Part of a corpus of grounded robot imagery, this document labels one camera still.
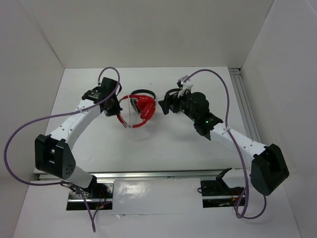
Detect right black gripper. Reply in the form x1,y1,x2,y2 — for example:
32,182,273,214
158,87,198,122

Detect red headphones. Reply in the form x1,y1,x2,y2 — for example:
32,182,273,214
117,94,156,128

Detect white headphone cable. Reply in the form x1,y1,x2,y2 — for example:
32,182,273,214
120,95,149,128

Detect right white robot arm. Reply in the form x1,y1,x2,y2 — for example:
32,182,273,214
159,89,289,196

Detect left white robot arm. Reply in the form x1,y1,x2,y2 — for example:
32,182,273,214
35,77,121,198

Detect black headphones right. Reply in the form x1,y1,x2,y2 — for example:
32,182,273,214
164,88,180,98

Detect black headphones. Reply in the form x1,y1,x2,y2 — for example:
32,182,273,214
164,88,180,98
130,89,156,114

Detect black headphones left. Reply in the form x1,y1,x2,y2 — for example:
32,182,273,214
130,89,156,114

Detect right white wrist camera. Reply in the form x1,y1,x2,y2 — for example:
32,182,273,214
177,75,193,98

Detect front aluminium rail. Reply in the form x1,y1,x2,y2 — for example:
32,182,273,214
37,169,256,179

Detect aluminium rail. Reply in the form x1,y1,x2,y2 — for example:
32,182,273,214
37,169,256,179
228,68,262,143

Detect right side aluminium rail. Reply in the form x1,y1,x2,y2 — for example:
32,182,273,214
228,68,262,143

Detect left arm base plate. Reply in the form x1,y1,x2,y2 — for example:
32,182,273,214
66,182,114,211

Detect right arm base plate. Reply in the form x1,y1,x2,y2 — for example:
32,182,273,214
197,180,244,208

